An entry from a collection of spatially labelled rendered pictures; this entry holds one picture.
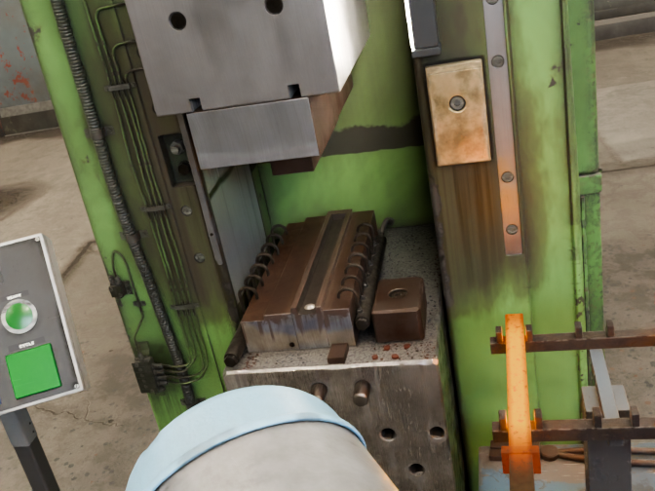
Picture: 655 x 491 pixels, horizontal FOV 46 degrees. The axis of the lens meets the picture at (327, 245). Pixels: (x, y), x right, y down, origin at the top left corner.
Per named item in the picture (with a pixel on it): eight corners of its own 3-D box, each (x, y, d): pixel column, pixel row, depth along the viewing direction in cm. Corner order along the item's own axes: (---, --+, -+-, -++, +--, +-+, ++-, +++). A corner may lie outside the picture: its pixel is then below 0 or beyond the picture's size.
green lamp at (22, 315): (31, 331, 129) (22, 309, 127) (6, 333, 130) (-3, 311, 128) (40, 321, 132) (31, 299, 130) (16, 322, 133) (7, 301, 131)
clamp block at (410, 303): (424, 341, 133) (420, 309, 130) (376, 344, 135) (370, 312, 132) (427, 305, 144) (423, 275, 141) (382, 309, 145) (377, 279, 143)
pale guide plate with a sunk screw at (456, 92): (490, 161, 129) (481, 60, 122) (437, 167, 131) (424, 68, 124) (490, 157, 131) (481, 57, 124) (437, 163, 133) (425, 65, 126)
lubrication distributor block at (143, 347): (171, 404, 162) (153, 350, 156) (143, 405, 164) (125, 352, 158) (175, 394, 165) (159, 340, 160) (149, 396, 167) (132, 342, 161)
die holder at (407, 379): (465, 556, 146) (438, 359, 127) (273, 556, 154) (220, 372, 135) (465, 379, 195) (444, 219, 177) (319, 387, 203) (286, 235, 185)
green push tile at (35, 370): (61, 385, 129) (49, 342, 129) (15, 399, 127) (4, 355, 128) (62, 385, 131) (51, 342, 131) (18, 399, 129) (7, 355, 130)
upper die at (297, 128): (320, 156, 121) (308, 96, 117) (200, 169, 125) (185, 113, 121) (353, 86, 158) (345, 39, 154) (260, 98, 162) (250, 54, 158)
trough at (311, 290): (322, 313, 134) (320, 306, 133) (292, 315, 135) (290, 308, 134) (352, 214, 171) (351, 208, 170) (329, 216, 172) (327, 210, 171)
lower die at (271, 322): (356, 345, 136) (348, 304, 132) (248, 352, 140) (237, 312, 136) (379, 241, 173) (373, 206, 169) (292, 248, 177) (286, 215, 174)
